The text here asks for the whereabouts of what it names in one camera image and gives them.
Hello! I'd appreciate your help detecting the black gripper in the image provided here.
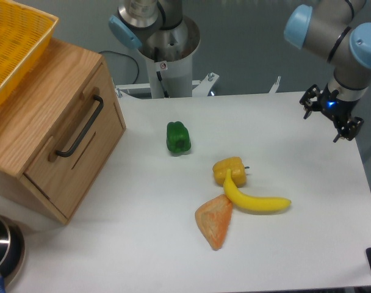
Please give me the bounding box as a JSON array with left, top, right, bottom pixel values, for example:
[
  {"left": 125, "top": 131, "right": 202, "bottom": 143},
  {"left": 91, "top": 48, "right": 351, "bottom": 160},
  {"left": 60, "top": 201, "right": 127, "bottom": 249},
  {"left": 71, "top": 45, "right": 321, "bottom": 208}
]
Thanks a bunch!
[{"left": 299, "top": 84, "right": 364, "bottom": 143}]

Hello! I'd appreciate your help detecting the black metal drawer handle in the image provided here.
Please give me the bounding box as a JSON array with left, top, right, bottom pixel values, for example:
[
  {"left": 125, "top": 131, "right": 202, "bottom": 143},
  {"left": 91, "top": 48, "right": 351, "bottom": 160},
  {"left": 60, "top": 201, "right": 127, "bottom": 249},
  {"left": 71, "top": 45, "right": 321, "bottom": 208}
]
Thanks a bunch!
[{"left": 55, "top": 95, "right": 104, "bottom": 158}]

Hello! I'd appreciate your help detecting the wooden top drawer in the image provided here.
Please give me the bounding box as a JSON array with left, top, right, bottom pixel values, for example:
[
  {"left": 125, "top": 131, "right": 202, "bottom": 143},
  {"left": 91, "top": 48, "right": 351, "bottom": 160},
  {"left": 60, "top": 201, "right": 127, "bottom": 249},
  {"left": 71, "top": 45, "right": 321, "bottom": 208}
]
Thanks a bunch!
[{"left": 24, "top": 63, "right": 126, "bottom": 221}]

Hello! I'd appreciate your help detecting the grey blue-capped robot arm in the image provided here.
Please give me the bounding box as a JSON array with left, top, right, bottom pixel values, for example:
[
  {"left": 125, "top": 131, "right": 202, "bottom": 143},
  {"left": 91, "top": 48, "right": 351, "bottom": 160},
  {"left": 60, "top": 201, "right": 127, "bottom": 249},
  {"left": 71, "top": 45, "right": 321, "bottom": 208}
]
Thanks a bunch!
[{"left": 284, "top": 1, "right": 371, "bottom": 141}]

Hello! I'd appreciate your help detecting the wooden drawer cabinet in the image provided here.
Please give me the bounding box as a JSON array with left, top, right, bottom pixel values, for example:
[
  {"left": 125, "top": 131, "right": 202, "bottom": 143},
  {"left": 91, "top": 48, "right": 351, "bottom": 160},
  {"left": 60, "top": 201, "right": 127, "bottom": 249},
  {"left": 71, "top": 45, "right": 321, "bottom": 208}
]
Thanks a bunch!
[{"left": 0, "top": 39, "right": 109, "bottom": 224}]

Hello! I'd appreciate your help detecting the yellow toy bell pepper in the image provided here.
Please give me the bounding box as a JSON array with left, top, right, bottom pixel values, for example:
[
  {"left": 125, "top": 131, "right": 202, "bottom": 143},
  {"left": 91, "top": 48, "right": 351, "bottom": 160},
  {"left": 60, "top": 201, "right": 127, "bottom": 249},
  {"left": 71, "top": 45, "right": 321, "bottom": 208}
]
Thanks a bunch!
[{"left": 212, "top": 157, "right": 248, "bottom": 187}]

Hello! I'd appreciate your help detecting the yellow toy banana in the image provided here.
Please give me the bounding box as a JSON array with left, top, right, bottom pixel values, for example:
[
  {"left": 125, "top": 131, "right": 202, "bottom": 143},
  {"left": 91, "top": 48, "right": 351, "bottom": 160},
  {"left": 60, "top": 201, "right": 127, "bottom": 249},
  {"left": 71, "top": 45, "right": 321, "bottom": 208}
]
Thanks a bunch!
[{"left": 223, "top": 169, "right": 292, "bottom": 214}]

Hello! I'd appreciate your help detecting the orange toy bread slice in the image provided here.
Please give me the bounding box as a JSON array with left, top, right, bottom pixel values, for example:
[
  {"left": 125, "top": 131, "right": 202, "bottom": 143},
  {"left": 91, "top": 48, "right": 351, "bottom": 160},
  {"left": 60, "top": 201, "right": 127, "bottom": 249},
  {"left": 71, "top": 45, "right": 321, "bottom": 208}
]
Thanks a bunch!
[{"left": 195, "top": 194, "right": 233, "bottom": 251}]

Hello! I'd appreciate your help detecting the green toy bell pepper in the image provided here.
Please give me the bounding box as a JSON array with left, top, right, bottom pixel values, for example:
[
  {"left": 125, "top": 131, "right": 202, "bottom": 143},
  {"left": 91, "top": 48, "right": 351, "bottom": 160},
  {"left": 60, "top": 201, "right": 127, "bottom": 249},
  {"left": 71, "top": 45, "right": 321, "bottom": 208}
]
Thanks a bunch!
[{"left": 166, "top": 121, "right": 192, "bottom": 154}]

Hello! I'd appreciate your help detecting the yellow plastic basket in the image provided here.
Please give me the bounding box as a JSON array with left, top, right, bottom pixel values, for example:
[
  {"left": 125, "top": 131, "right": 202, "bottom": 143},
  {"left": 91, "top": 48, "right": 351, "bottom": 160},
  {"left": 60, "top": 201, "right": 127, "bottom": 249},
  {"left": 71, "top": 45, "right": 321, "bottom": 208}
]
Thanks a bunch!
[{"left": 0, "top": 1, "right": 59, "bottom": 107}]

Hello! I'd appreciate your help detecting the steel pot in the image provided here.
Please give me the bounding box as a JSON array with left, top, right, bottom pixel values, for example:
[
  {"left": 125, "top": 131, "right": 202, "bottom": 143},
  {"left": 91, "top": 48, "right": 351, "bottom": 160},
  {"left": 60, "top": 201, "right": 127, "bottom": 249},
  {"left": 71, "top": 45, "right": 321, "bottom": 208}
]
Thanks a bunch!
[{"left": 0, "top": 215, "right": 26, "bottom": 287}]

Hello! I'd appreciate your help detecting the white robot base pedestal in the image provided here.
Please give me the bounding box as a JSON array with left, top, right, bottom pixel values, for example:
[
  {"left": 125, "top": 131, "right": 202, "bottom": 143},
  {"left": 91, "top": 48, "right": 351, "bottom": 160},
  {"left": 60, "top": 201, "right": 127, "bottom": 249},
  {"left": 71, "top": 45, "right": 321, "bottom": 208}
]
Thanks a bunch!
[{"left": 139, "top": 16, "right": 200, "bottom": 99}]

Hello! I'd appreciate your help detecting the black cable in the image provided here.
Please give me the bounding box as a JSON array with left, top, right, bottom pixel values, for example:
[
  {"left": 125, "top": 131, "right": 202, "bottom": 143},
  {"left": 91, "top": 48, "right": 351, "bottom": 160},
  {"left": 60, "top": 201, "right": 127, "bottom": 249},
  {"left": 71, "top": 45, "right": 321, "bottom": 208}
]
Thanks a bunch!
[{"left": 98, "top": 50, "right": 140, "bottom": 86}]

